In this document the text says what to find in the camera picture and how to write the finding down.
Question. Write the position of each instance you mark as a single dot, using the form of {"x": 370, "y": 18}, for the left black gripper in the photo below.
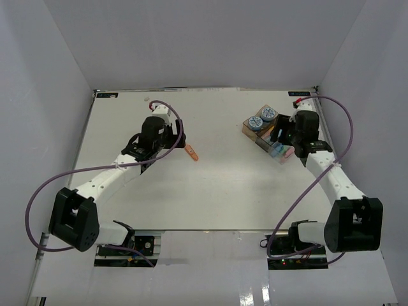
{"x": 173, "y": 138}

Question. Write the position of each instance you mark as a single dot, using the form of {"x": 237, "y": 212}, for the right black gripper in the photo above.
{"x": 282, "y": 123}

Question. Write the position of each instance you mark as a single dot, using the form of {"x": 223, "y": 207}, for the orange correction tape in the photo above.
{"x": 191, "y": 152}

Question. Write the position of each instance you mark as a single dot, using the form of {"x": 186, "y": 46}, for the orange cap pink highlighter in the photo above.
{"x": 266, "y": 135}

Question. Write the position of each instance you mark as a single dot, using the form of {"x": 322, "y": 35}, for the blue washi tape roll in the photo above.
{"x": 267, "y": 114}
{"x": 255, "y": 123}

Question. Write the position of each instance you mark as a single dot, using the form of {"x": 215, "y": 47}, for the green correction tape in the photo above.
{"x": 282, "y": 149}

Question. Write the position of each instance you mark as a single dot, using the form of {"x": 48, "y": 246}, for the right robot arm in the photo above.
{"x": 355, "y": 220}

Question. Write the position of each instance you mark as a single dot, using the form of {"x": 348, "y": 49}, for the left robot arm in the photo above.
{"x": 75, "y": 217}

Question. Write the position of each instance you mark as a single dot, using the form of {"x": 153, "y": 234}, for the right black corner label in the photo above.
{"x": 299, "y": 93}

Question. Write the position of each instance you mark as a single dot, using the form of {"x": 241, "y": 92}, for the black corner label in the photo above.
{"x": 299, "y": 93}
{"x": 108, "y": 95}

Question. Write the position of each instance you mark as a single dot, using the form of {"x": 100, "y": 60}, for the grey transparent tray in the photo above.
{"x": 265, "y": 144}

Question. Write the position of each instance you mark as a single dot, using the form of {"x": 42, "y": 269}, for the amber transparent tray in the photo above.
{"x": 263, "y": 122}

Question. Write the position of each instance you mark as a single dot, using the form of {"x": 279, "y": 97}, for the left black corner label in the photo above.
{"x": 108, "y": 95}

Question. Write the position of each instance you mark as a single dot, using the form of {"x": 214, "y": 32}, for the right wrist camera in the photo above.
{"x": 303, "y": 105}

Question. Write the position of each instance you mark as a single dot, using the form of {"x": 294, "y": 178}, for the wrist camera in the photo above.
{"x": 160, "y": 110}
{"x": 303, "y": 105}

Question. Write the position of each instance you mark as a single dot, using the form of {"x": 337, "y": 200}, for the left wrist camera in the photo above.
{"x": 160, "y": 110}

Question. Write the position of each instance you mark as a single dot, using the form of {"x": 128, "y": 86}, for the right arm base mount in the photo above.
{"x": 286, "y": 255}

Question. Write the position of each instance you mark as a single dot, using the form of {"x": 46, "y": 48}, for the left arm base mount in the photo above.
{"x": 141, "y": 251}

